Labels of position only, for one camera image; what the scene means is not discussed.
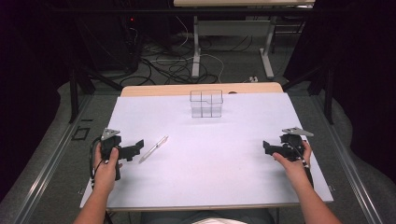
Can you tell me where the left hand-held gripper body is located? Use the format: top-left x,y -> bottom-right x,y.
99,127 -> 125,182

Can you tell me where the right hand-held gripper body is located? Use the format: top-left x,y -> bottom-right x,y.
277,126 -> 315,162

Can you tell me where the clear acrylic pen holder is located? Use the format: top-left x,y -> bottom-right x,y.
189,89 -> 224,119

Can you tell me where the person's right hand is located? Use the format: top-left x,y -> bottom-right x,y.
272,140 -> 313,189

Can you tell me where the person's left hand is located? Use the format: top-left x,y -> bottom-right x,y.
92,143 -> 123,196

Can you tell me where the black metal stand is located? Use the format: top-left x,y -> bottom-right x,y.
67,12 -> 124,124
281,59 -> 337,125

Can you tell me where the white table cover sheet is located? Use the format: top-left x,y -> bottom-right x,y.
79,91 -> 334,212

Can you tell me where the black computer tower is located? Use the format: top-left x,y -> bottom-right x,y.
92,13 -> 141,74

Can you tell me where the white desk with metal legs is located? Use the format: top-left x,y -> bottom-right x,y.
173,0 -> 317,80

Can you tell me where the left hand-held gripper cable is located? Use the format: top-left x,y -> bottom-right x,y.
89,136 -> 105,191

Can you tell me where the hand-held gripper cable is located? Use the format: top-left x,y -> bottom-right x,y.
89,136 -> 105,191
287,142 -> 315,189

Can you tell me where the right hand-held gripper cable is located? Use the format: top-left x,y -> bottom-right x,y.
287,142 -> 315,189

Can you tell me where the metal floor rail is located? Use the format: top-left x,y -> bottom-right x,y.
312,92 -> 385,224
12,94 -> 93,224

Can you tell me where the tangle of black floor cables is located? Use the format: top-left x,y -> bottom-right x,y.
119,26 -> 254,87

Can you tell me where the white floor cable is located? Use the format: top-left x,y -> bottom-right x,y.
174,15 -> 226,84

